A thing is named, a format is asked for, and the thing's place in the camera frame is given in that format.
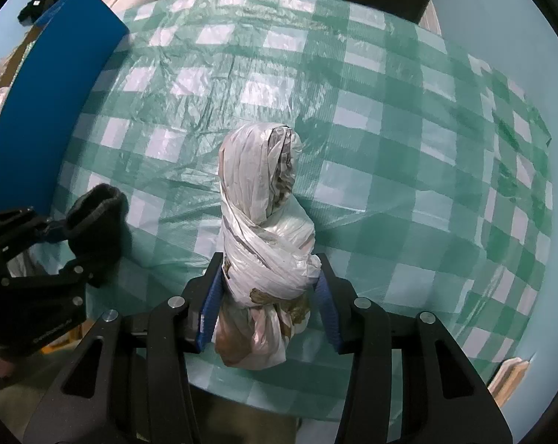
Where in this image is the light wooden piece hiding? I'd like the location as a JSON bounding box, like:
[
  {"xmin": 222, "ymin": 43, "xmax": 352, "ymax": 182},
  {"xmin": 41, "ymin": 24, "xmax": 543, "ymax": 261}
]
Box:
[{"xmin": 486, "ymin": 356, "xmax": 532, "ymax": 408}]

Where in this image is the black sock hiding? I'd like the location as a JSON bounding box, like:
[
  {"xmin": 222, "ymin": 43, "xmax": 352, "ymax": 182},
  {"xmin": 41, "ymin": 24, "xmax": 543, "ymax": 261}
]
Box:
[{"xmin": 65, "ymin": 183, "xmax": 131, "ymax": 288}]

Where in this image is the twisted white plastic bag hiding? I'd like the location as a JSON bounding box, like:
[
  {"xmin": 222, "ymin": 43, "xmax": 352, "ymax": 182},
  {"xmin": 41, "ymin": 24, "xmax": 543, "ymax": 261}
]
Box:
[{"xmin": 213, "ymin": 122, "xmax": 324, "ymax": 371}]

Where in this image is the cardboard box with blue rim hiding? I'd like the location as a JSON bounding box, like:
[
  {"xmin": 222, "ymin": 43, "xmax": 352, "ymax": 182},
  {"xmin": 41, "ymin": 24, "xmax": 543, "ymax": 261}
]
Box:
[{"xmin": 0, "ymin": 0, "xmax": 132, "ymax": 223}]

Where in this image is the green checked plastic tablecloth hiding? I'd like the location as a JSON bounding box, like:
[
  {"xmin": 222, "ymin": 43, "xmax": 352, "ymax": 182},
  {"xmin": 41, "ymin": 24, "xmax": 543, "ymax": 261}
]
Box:
[{"xmin": 50, "ymin": 0, "xmax": 553, "ymax": 423}]

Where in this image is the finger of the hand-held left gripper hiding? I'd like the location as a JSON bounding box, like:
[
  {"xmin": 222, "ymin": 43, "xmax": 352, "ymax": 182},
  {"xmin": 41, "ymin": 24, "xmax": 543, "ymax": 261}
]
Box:
[
  {"xmin": 0, "ymin": 261, "xmax": 105, "ymax": 290},
  {"xmin": 0, "ymin": 207, "xmax": 70, "ymax": 265}
]

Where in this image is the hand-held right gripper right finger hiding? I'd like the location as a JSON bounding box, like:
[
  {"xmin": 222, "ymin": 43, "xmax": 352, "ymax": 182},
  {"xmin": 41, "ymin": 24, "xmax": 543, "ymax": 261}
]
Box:
[{"xmin": 315, "ymin": 252, "xmax": 514, "ymax": 444}]

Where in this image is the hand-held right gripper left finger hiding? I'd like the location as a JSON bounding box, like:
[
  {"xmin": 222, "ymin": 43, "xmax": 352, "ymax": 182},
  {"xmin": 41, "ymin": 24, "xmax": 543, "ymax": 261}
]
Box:
[{"xmin": 22, "ymin": 251, "xmax": 226, "ymax": 444}]

